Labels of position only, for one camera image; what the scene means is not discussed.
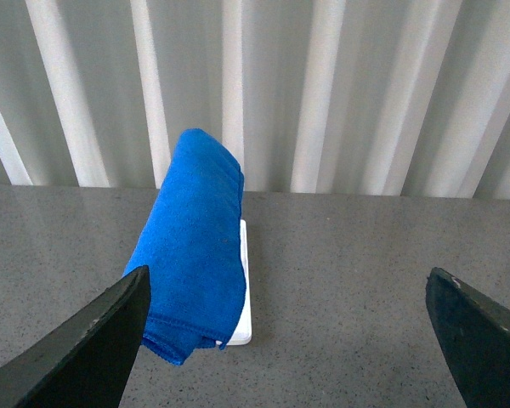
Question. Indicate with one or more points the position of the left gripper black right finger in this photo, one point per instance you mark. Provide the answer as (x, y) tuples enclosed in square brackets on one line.
[(473, 332)]

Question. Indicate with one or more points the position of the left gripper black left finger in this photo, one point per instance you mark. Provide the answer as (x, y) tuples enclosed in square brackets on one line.
[(87, 360)]

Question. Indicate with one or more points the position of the blue microfiber cloth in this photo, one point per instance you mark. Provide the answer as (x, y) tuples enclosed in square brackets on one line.
[(191, 244)]

